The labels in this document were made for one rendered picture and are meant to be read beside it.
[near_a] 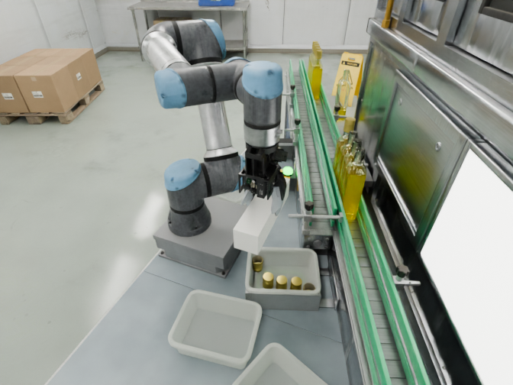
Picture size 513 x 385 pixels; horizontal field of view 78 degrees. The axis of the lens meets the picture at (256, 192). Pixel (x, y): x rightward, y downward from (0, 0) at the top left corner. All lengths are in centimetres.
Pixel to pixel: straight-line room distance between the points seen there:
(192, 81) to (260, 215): 33
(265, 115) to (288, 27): 624
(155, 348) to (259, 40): 633
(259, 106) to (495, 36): 50
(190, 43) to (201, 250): 62
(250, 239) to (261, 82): 34
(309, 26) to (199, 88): 624
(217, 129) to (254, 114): 41
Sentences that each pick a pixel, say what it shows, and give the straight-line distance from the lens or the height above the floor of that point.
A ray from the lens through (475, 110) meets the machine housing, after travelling 77.
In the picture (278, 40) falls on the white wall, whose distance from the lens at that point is 686.
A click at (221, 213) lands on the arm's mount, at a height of 85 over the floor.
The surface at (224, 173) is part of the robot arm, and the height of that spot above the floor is 106.
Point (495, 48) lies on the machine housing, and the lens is 84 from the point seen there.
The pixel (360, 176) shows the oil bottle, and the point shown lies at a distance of 103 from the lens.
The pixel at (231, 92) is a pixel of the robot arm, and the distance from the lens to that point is 68.
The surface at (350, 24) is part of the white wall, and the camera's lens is 697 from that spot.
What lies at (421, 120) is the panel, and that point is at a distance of 96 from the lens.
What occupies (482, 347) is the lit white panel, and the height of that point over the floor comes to 104.
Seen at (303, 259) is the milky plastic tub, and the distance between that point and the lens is 108.
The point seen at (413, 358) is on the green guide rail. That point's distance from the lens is 80.
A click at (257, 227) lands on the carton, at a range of 72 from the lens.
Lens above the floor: 162
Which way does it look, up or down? 38 degrees down
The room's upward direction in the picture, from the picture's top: straight up
